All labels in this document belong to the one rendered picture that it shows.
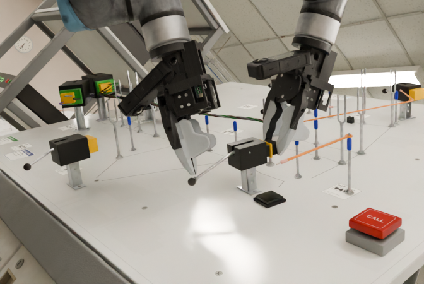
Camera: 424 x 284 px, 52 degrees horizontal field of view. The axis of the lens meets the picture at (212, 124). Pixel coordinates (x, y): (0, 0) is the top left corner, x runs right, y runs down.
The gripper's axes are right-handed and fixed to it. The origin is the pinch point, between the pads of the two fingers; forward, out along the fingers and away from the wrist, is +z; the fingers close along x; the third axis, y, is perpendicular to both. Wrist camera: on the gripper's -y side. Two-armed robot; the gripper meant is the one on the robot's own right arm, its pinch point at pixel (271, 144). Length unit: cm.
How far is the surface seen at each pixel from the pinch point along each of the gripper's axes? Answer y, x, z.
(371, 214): 0.5, -23.9, 4.1
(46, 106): -20, 95, 13
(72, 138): -28.3, 24.3, 10.4
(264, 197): -3.1, -5.9, 8.4
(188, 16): 32, 119, -38
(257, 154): -4.1, -2.1, 2.0
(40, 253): -33.0, 6.8, 26.5
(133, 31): 5, 105, -22
